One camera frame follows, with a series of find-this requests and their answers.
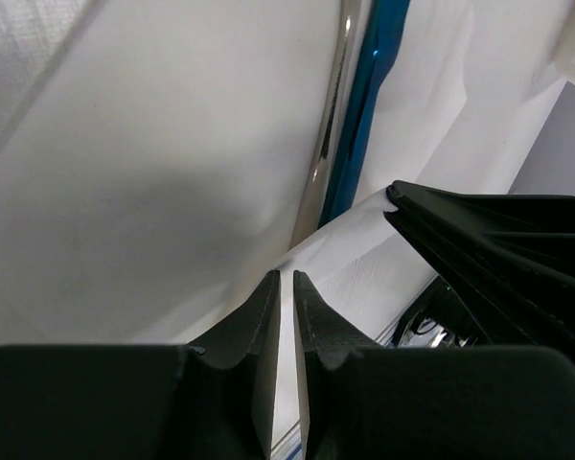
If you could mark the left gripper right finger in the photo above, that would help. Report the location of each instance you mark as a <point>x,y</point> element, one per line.
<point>360,400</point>

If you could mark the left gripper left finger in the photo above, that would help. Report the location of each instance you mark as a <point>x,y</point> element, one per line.
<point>212,398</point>

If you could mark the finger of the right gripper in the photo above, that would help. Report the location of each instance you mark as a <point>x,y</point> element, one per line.
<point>509,258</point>

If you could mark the silver metal fork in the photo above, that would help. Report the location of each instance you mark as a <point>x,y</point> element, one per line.
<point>314,192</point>

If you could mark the white paper napkin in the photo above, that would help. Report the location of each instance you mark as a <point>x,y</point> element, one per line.
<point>153,153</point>

